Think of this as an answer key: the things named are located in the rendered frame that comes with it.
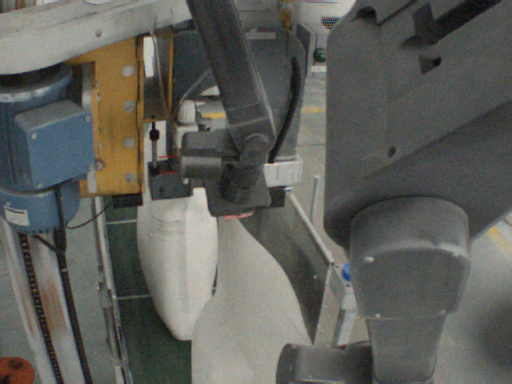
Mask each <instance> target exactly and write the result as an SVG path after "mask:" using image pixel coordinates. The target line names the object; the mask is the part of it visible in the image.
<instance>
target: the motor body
mask: <svg viewBox="0 0 512 384"><path fill-rule="evenodd" d="M72 74H73V71H72V68H71V65H69V64H68V63H67V62H63V66H62V68H61V69H60V70H59V71H58V72H57V73H55V75H53V76H50V77H49V78H46V79H43V80H39V81H36V82H34V83H29V84H22V85H12V86H7V85H3V86H2V85H0V215H1V216H2V218H3V219H4V220H5V222H6V223H7V224H9V226H10V227H11V228H12V229H15V230H17V231H18V232H21V233H24V234H27V235H42V234H46V233H53V232H55V231H57V230H59V229H61V228H60V221H59V215H58V208H57V203H56V196H55V192H54V188H53V186H47V187H45V188H43V189H40V190H35V189H34V188H33V187H32V185H31V182H30V180H29V178H28V176H27V175H26V173H24V172H23V169H22V168H21V167H20V165H19V163H18V158H17V157H18V153H17V148H16V139H15V129H14V118H15V116H16V115H18V114H20V113H24V112H26V111H27V110H31V109H35V108H38V107H42V106H45V105H49V104H50V103H53V102H57V101H61V100H64V99H67V94H66V85H67V84H68V83H69V81H70V80H71V79H72ZM60 192H61V203H62V208H63V215H64V222H65V225H67V224H69V223H70V222H71V221H72V219H73V218H74V217H75V215H76V214H77V210H78V209H79V207H80V205H81V188H80V180H76V181H73V180H72V179H69V180H66V181H63V182H62V184H61V185H60Z"/></svg>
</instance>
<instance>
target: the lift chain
mask: <svg viewBox="0 0 512 384"><path fill-rule="evenodd" d="M21 234H24V233H21V232H18V235H19V242H20V247H21V252H22V254H23V261H24V264H25V268H26V273H27V277H28V282H29V286H30V289H31V294H32V297H33V300H34V304H35V308H36V312H37V316H38V319H39V325H40V328H41V330H42V333H43V337H44V342H45V346H46V349H47V351H48V354H49V358H50V362H51V366H52V368H53V370H54V374H55V378H56V382H57V384H64V381H63V378H62V372H61V370H60V368H59V364H58V360H57V355H56V353H55V351H54V347H53V343H52V337H51V335H50V333H49V329H48V324H47V320H46V315H45V312H44V309H43V306H42V301H41V298H40V292H39V288H38V283H37V279H36V276H35V269H34V265H33V260H32V256H31V253H30V246H29V241H28V236H27V234H25V235H21ZM22 241H26V242H22ZM23 247H27V248H23ZM25 253H28V254H25ZM26 259H29V260H26ZM28 265H30V266H28ZM29 270H32V271H30V272H29ZM30 276H33V277H30ZM31 282H35V283H31ZM33 287H36V288H33ZM34 293H36V294H34ZM38 303H40V304H38ZM38 308H41V309H38ZM39 313H41V314H39ZM42 318H44V319H42ZM42 323H43V324H42ZM44 327H46V328H44ZM46 337H47V338H46ZM48 341H50V342H48ZM51 350H52V351H51ZM54 358H55V359H54Z"/></svg>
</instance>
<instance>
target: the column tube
mask: <svg viewBox="0 0 512 384"><path fill-rule="evenodd" d="M1 2H2V4H1V6H2V9H1V10H2V13H7V12H11V11H15V10H19V9H23V8H28V7H31V6H37V0H1ZM0 235H1V239H2V243H3V249H4V255H5V259H6V262H7V266H8V270H9V274H10V278H11V281H12V286H13V289H14V293H15V297H16V301H17V304H18V308H19V312H20V316H21V318H22V321H23V324H24V327H25V330H26V334H27V338H28V341H29V345H30V348H31V351H32V353H33V356H34V359H35V363H36V367H37V370H38V372H39V374H40V377H41V381H42V384H57V382H56V378H55V374H54V370H53V368H52V366H51V362H50V358H49V354H48V351H47V349H46V346H45V342H44V337H43V333H42V330H41V328H40V325H39V319H38V316H37V312H36V308H35V304H34V300H33V297H32V294H31V289H30V286H29V282H28V277H27V273H26V268H25V264H24V261H23V254H22V252H21V247H20V242H19V235H18V231H17V230H15V229H12V228H11V227H10V226H9V224H7V223H6V222H5V220H4V219H3V218H2V216H1V215H0ZM27 236H28V241H29V246H30V253H31V256H32V260H33V265H34V269H35V276H36V279H37V283H38V288H39V292H40V298H41V301H42V306H43V309H44V312H45V315H46V320H47V324H48V329H49V333H50V335H51V337H52V343H53V347H54V351H55V353H56V355H57V360H58V364H59V368H60V370H61V372H62V378H63V381H64V384H87V382H86V379H85V377H84V372H83V367H82V365H81V361H80V357H79V351H78V349H77V345H76V339H75V334H74V332H73V328H72V322H71V317H70V314H69V311H68V305H67V300H66V294H65V290H64V287H63V282H62V277H61V272H59V270H60V266H59V259H58V253H55V252H53V251H52V250H51V249H49V248H48V247H47V246H46V245H44V243H42V242H40V241H39V240H37V239H35V238H34V237H32V236H31V235H27ZM39 236H40V237H42V238H43V239H44V240H46V241H47V242H48V243H50V244H51V245H52V246H53V247H55V248H57V247H56V241H55V236H54V232H53V233H46V234H42V235H39Z"/></svg>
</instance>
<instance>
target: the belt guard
mask: <svg viewBox="0 0 512 384"><path fill-rule="evenodd" d="M83 1H87V0H58V1H56V2H48V3H46V4H39V5H37V6H31V7H28V8H23V9H19V10H15V11H11V12H7V13H2V14H1V15H0V75H3V74H12V73H22V72H27V71H34V70H35V69H41V68H46V67H48V66H50V65H53V64H56V63H60V62H63V61H65V60H68V59H69V58H72V57H76V56H78V55H82V54H85V53H88V52H90V51H91V50H95V49H97V48H101V47H104V46H107V45H110V44H113V43H115V42H117V41H120V40H124V39H128V38H130V37H134V36H138V35H141V34H143V33H145V32H148V31H151V30H155V29H158V28H161V27H165V26H169V25H172V24H175V23H179V22H183V21H186V20H190V19H192V16H191V14H190V12H189V10H188V7H187V3H186V1H185V0H116V1H110V2H104V3H102V4H97V5H93V4H92V5H91V4H89V3H85V2H83Z"/></svg>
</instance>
